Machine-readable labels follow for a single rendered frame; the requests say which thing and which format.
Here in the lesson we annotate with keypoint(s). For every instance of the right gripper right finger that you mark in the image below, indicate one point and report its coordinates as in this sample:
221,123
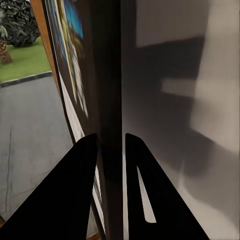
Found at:
174,220

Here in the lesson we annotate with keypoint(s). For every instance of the door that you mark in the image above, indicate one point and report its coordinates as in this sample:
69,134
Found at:
34,135

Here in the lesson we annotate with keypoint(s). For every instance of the poster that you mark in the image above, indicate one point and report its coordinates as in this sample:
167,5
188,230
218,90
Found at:
85,41

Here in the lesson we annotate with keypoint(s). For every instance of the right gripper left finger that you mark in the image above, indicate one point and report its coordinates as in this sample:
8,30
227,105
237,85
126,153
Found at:
59,208

